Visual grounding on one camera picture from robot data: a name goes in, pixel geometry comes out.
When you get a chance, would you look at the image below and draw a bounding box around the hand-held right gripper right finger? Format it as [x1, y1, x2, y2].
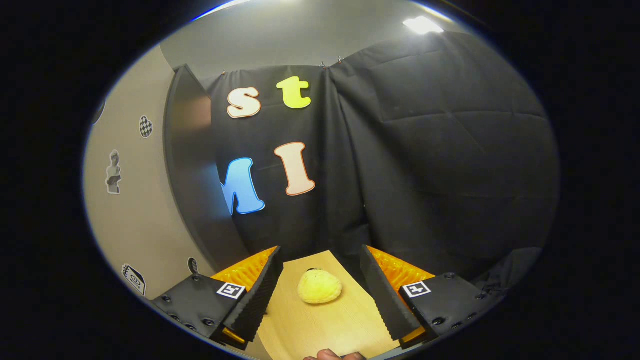
[360, 244, 489, 350]

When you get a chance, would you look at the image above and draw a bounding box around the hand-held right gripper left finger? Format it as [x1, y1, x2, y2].
[150, 245, 284, 351]

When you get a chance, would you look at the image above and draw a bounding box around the ceiling light panel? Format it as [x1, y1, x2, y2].
[402, 15, 445, 35]

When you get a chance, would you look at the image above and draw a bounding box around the black backdrop cloth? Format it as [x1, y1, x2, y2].
[204, 31, 560, 301]

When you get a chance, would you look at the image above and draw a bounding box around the yellow plush toy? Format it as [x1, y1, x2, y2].
[297, 268, 344, 305]

